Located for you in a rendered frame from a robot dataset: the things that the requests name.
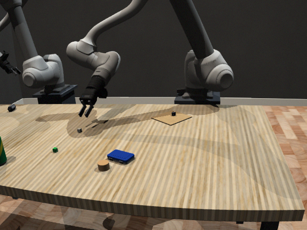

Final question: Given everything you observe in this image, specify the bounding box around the green drink can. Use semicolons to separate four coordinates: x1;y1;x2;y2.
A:
0;136;7;166

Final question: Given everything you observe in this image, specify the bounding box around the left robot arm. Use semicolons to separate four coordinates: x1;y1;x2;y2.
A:
66;0;234;99

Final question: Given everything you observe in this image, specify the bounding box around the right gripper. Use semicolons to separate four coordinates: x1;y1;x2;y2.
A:
0;51;21;76

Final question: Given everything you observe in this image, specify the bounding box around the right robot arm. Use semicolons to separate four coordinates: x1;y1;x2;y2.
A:
0;0;70;93

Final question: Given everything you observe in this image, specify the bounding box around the brown cylinder with tan top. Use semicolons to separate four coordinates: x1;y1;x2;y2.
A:
97;160;110;172

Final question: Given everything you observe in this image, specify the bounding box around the blue case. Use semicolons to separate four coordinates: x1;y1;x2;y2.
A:
107;149;135;165

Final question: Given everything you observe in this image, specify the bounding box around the tan square mat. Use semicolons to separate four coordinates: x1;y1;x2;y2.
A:
151;110;192;126

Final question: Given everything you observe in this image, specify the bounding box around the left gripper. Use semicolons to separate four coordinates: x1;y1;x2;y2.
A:
78;68;111;117

